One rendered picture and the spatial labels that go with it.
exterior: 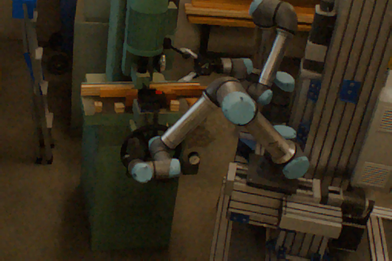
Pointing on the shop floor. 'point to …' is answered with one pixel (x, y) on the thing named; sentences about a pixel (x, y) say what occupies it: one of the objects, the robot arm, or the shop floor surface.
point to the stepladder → (21, 0)
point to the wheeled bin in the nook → (66, 0)
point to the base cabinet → (122, 200)
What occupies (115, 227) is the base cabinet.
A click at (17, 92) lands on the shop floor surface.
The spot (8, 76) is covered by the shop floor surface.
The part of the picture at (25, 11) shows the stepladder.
